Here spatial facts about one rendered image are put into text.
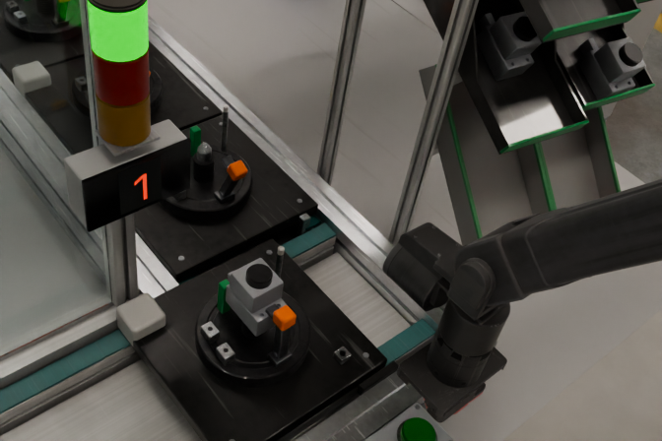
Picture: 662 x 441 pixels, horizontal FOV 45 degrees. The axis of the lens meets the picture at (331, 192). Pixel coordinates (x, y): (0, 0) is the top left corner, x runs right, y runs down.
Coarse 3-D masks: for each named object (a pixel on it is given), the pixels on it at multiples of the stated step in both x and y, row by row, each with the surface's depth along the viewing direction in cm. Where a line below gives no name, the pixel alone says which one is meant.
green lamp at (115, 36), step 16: (96, 16) 68; (112, 16) 67; (128, 16) 68; (144, 16) 69; (96, 32) 69; (112, 32) 69; (128, 32) 69; (144, 32) 70; (96, 48) 70; (112, 48) 70; (128, 48) 70; (144, 48) 72
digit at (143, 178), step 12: (132, 168) 80; (144, 168) 81; (156, 168) 82; (120, 180) 80; (132, 180) 81; (144, 180) 82; (156, 180) 83; (120, 192) 81; (132, 192) 82; (144, 192) 83; (156, 192) 84; (120, 204) 82; (132, 204) 83; (144, 204) 84
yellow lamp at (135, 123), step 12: (96, 96) 75; (108, 108) 75; (120, 108) 74; (132, 108) 75; (144, 108) 76; (108, 120) 76; (120, 120) 75; (132, 120) 76; (144, 120) 77; (108, 132) 77; (120, 132) 76; (132, 132) 77; (144, 132) 78; (120, 144) 77; (132, 144) 78
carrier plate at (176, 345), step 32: (256, 256) 108; (288, 256) 109; (192, 288) 103; (288, 288) 105; (320, 288) 106; (192, 320) 99; (320, 320) 102; (160, 352) 96; (192, 352) 96; (320, 352) 99; (352, 352) 99; (192, 384) 93; (224, 384) 94; (288, 384) 95; (320, 384) 95; (352, 384) 96; (192, 416) 90; (224, 416) 91; (256, 416) 91; (288, 416) 92
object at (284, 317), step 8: (272, 312) 91; (280, 312) 89; (288, 312) 89; (280, 320) 88; (288, 320) 89; (280, 328) 89; (288, 328) 90; (280, 336) 91; (288, 336) 92; (280, 344) 92; (288, 344) 93; (280, 352) 93
